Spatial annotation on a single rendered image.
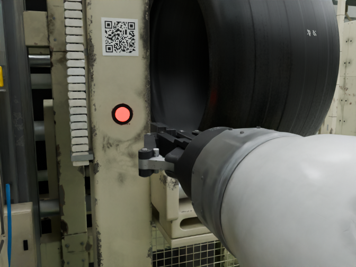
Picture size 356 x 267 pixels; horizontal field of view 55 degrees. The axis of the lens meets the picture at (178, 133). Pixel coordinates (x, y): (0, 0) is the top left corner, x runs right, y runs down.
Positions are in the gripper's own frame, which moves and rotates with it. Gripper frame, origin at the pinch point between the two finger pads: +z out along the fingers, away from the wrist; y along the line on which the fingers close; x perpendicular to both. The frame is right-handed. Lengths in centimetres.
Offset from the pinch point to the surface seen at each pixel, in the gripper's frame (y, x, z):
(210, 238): -16.5, 26.7, 19.0
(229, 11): -16.9, -19.5, 13.4
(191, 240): -12.1, 26.4, 19.0
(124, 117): -0.2, 0.6, 28.4
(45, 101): 17, 3, 113
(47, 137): 17, 17, 104
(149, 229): -5.6, 27.3, 29.0
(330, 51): -37.5, -12.9, 10.4
